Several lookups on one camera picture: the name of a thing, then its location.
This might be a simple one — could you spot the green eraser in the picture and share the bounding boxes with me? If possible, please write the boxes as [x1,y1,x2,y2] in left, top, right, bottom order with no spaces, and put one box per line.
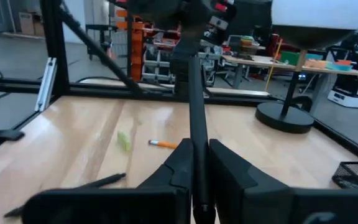
[117,131,132,153]

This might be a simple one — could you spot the silver aluminium corner bracket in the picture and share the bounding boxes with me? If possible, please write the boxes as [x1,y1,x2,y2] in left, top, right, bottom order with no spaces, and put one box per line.
[34,57,58,113]

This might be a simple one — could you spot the yellow hanging cable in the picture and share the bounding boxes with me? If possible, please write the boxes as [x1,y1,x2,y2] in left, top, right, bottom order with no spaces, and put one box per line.
[264,39,284,93]

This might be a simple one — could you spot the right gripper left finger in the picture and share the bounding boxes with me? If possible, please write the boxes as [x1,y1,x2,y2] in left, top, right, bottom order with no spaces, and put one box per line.
[22,138,195,224]

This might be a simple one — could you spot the brown cardboard boxes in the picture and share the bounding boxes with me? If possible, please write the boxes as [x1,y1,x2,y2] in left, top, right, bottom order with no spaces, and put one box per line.
[18,11,45,37]

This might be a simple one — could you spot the black pen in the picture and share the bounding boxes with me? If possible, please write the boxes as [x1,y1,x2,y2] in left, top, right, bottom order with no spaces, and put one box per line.
[3,172,127,218]
[186,53,216,224]

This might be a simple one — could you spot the black table clamp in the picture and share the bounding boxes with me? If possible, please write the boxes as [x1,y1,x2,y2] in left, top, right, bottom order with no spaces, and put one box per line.
[0,129,26,147]

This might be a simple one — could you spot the short orange pencil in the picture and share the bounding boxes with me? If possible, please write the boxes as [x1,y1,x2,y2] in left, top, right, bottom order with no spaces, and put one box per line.
[147,139,179,150]

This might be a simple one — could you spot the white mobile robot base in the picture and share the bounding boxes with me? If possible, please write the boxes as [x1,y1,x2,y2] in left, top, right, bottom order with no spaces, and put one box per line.
[327,72,358,110]

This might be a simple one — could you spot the white globe table lamp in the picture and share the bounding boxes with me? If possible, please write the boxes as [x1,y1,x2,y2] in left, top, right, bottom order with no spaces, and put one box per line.
[254,0,358,135]

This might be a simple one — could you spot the wooden work table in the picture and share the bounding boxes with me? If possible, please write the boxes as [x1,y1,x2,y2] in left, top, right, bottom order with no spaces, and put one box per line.
[221,54,358,91]

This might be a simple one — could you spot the orange shelf rack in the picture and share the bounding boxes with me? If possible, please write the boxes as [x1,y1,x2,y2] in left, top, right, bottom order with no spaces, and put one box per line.
[116,8,145,82]

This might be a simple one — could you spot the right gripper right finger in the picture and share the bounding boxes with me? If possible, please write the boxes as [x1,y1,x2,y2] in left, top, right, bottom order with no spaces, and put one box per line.
[209,139,358,224]

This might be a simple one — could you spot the black mesh desk organizer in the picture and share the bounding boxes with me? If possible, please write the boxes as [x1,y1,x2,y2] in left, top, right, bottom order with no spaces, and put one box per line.
[331,161,358,190]

